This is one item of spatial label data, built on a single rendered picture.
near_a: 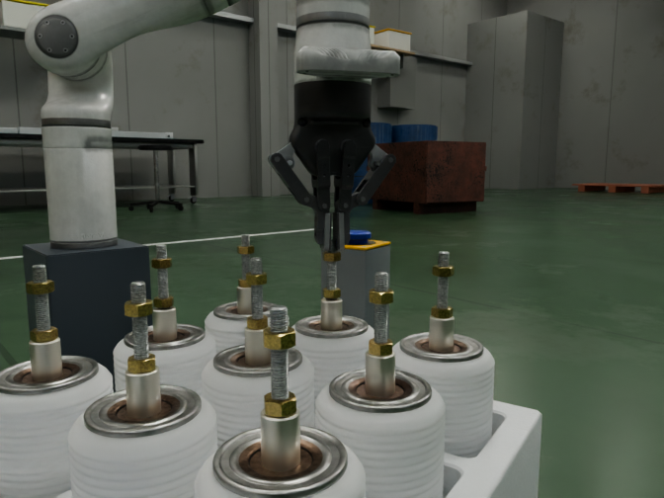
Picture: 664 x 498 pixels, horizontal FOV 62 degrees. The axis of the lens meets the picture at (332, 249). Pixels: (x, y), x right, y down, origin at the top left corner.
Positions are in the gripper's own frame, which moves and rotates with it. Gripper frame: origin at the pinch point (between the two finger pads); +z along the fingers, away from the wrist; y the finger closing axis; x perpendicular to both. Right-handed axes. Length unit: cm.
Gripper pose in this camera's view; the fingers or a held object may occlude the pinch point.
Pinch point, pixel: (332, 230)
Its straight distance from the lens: 55.8
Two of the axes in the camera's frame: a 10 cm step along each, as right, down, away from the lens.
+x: 2.3, 1.4, -9.6
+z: 0.0, 9.9, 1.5
